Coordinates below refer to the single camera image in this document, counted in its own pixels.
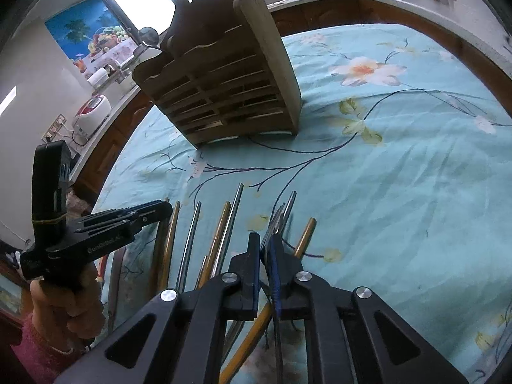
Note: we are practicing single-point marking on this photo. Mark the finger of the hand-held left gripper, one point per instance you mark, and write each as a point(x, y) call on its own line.
point(102, 222)
point(154, 210)

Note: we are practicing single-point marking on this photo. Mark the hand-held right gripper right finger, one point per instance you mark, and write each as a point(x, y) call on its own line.
point(276, 284)

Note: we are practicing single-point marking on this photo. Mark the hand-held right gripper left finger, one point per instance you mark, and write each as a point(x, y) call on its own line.
point(254, 276)

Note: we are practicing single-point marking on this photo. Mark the silver metal chopstick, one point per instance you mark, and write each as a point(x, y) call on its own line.
point(234, 212)
point(190, 236)

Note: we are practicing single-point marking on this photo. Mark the wooden slatted utensil holder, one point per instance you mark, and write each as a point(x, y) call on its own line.
point(224, 84)

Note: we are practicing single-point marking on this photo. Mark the person's left forearm pink sleeve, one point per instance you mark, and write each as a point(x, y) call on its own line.
point(36, 356)

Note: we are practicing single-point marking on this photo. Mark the person's left hand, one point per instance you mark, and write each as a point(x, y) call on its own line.
point(76, 312)

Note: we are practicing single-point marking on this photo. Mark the white and red rice cooker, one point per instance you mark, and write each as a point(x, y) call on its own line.
point(92, 112)

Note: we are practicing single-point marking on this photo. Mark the ceiling light panel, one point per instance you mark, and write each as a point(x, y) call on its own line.
point(8, 102)

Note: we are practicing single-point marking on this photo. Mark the paper towel roll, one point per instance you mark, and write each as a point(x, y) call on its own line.
point(98, 76)

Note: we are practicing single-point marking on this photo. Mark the light blue floral tablecloth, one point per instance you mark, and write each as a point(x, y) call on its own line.
point(400, 188)

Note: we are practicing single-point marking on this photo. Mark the white electric cooker pot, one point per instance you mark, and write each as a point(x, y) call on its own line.
point(148, 44)

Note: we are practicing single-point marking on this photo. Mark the wall power outlet strip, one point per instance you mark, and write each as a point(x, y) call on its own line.
point(55, 126)

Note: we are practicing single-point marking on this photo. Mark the tropical fruit wall poster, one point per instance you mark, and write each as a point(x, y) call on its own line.
point(80, 24)

